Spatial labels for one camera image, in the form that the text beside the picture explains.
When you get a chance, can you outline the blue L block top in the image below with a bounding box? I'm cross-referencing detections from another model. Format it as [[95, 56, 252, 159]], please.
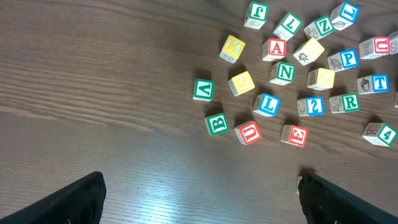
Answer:
[[330, 1, 360, 30]]

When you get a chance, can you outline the blue T block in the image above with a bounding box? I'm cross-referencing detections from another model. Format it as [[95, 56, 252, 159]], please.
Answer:
[[357, 73, 390, 95]]

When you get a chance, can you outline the red u block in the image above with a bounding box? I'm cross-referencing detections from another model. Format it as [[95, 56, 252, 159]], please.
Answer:
[[359, 37, 391, 60], [234, 121, 262, 146]]

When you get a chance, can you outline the red U block top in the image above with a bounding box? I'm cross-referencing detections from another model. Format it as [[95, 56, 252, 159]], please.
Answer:
[[359, 37, 391, 60]]

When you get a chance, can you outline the yellow K block left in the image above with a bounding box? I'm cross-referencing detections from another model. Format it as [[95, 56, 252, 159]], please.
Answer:
[[220, 35, 246, 63]]

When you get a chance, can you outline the yellow plain block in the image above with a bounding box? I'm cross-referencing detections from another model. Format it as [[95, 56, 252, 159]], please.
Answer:
[[293, 38, 325, 65]]

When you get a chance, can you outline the blue 2 block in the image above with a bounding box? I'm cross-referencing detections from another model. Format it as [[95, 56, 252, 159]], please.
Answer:
[[297, 96, 325, 116]]

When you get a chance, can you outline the green J block top left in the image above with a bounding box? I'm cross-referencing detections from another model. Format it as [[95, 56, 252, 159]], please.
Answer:
[[244, 1, 269, 30]]

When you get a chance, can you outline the red E block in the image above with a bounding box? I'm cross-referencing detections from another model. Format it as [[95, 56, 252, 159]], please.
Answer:
[[280, 124, 309, 147]]

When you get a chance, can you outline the green 7 block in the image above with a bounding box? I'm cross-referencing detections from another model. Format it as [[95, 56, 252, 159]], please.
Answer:
[[273, 12, 303, 41]]

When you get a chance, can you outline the yellow O block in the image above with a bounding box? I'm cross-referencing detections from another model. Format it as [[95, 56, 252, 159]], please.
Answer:
[[307, 68, 335, 91]]

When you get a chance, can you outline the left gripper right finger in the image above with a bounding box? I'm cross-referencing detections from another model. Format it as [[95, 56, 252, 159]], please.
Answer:
[[299, 172, 397, 224]]

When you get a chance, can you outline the red A block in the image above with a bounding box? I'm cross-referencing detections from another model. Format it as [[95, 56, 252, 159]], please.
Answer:
[[262, 38, 287, 62]]

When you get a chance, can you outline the green Z block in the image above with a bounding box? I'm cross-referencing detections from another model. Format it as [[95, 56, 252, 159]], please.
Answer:
[[304, 16, 335, 40]]

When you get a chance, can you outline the yellow S block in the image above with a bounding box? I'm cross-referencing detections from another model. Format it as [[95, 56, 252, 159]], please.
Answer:
[[228, 71, 255, 96]]

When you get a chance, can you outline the blue l block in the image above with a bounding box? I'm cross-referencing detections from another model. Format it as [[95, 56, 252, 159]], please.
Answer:
[[330, 1, 360, 30], [252, 93, 281, 117]]

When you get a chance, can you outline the green B block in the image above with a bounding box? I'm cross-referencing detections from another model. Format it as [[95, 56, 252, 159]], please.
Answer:
[[205, 113, 229, 136]]

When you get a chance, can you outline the green N block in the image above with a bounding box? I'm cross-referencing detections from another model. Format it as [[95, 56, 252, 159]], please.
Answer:
[[269, 62, 295, 85]]

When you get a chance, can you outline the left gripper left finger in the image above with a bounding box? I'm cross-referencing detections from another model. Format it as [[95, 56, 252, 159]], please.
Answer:
[[1, 171, 106, 224]]

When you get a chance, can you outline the green R block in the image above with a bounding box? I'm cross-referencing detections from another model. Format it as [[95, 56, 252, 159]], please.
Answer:
[[329, 93, 361, 113]]

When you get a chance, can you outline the green V block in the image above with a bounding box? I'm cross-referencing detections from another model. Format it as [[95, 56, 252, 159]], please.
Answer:
[[193, 79, 215, 101]]

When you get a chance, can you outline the yellow C block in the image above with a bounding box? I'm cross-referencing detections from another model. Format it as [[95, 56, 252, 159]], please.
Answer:
[[296, 175, 303, 195]]

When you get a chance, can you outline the green 4 block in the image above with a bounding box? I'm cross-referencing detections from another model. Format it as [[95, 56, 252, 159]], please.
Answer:
[[362, 123, 397, 147]]

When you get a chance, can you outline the blue P block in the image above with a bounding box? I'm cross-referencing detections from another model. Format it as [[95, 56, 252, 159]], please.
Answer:
[[327, 49, 359, 72]]

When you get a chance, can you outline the red U block bottom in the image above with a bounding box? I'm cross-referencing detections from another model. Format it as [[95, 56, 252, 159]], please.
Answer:
[[234, 121, 262, 146]]

